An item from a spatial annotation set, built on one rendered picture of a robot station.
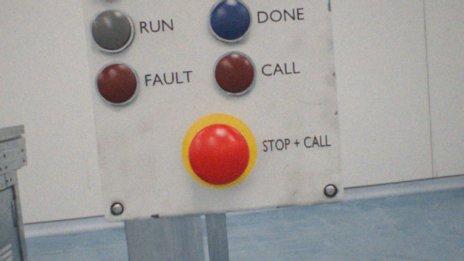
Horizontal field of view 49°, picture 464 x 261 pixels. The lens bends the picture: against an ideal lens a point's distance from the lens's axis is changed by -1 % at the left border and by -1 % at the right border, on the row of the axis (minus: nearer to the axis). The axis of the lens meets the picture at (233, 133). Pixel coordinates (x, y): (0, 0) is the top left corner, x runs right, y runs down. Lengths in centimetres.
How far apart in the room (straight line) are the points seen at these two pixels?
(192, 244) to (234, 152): 13
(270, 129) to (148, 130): 8
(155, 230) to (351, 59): 392
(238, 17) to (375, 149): 407
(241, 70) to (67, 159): 380
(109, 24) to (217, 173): 12
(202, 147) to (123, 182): 7
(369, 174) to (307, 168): 404
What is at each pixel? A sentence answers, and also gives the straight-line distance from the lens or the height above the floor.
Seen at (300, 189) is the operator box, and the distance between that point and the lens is 37.
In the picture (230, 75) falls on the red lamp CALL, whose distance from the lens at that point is 35.
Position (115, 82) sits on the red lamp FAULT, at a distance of 36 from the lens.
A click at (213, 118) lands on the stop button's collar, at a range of 35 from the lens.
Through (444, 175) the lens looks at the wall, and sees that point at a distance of 470.
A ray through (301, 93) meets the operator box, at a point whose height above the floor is 98.
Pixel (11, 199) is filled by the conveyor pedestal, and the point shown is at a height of 67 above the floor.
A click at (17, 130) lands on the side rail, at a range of 189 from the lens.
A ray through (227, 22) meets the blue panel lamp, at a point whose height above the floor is 103.
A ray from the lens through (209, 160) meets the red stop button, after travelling 33.
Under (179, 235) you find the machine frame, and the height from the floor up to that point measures 87.
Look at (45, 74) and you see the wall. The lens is 413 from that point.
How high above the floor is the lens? 98
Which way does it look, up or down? 5 degrees down
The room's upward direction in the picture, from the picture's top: 5 degrees counter-clockwise
